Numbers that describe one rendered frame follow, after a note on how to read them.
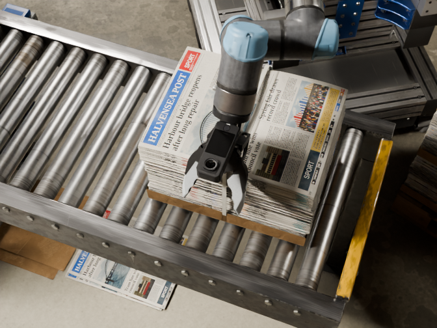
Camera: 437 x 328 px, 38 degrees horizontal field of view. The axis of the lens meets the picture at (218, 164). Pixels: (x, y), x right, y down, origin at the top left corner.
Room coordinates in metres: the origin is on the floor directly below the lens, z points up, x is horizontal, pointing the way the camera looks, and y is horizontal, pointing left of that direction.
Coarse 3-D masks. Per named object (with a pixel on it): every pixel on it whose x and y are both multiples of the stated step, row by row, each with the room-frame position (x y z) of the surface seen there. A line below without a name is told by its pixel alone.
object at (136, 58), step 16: (0, 16) 1.33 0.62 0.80; (16, 16) 1.33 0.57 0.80; (32, 32) 1.27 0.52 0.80; (48, 32) 1.27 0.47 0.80; (64, 32) 1.27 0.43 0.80; (80, 48) 1.21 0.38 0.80; (96, 48) 1.21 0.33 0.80; (112, 48) 1.21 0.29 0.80; (128, 48) 1.21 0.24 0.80; (128, 64) 1.16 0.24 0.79; (144, 64) 1.15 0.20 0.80; (160, 64) 1.15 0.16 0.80; (176, 64) 1.15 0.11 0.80; (352, 112) 0.99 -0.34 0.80; (368, 128) 0.94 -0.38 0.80; (384, 128) 0.93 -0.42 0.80; (368, 144) 0.92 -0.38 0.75
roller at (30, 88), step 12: (48, 48) 1.21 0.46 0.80; (60, 48) 1.22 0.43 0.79; (48, 60) 1.17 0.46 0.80; (60, 60) 1.19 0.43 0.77; (36, 72) 1.12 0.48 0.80; (48, 72) 1.14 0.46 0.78; (24, 84) 1.08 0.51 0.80; (36, 84) 1.09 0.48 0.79; (24, 96) 1.04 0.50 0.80; (36, 96) 1.07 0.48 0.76; (12, 108) 1.00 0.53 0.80; (24, 108) 1.02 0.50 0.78; (0, 120) 0.96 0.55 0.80; (12, 120) 0.97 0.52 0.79; (0, 132) 0.93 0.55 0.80; (0, 144) 0.90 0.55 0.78
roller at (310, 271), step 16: (352, 128) 0.94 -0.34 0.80; (352, 144) 0.89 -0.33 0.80; (336, 160) 0.85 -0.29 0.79; (352, 160) 0.84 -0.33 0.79; (336, 176) 0.80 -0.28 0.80; (336, 192) 0.75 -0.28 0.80; (320, 208) 0.72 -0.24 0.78; (336, 208) 0.71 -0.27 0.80; (320, 224) 0.67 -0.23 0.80; (336, 224) 0.68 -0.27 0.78; (320, 240) 0.63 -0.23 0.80; (304, 256) 0.59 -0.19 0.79; (320, 256) 0.59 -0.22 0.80; (304, 272) 0.55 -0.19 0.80; (320, 272) 0.55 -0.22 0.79
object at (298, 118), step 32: (288, 96) 0.85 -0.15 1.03; (320, 96) 0.85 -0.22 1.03; (288, 128) 0.77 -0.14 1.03; (320, 128) 0.77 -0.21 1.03; (256, 160) 0.69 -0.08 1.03; (288, 160) 0.69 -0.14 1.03; (320, 160) 0.69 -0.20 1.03; (256, 192) 0.65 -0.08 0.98; (288, 192) 0.62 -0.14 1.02; (320, 192) 0.66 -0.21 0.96; (288, 224) 0.63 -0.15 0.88
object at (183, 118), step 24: (192, 48) 0.99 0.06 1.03; (192, 72) 0.92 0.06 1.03; (216, 72) 0.92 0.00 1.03; (168, 96) 0.85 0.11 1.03; (192, 96) 0.85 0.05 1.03; (168, 120) 0.79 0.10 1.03; (192, 120) 0.79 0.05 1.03; (216, 120) 0.79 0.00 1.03; (144, 144) 0.73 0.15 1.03; (168, 144) 0.73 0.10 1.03; (192, 144) 0.73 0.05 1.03; (168, 168) 0.72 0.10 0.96; (168, 192) 0.72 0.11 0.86; (192, 192) 0.70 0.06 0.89
